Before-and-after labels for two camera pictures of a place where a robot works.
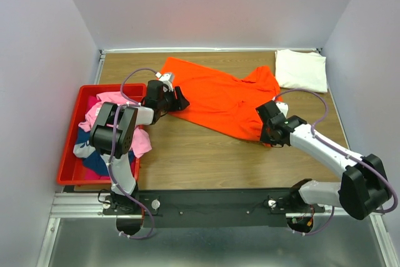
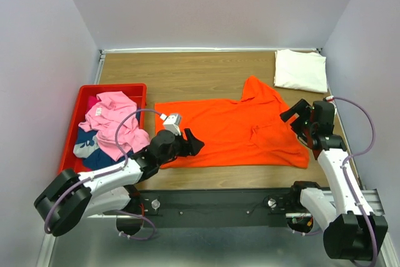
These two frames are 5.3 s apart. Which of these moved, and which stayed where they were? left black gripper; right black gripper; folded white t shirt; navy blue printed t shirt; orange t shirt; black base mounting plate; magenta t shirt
Moved: right black gripper; left black gripper; orange t shirt
Stayed: folded white t shirt; navy blue printed t shirt; magenta t shirt; black base mounting plate
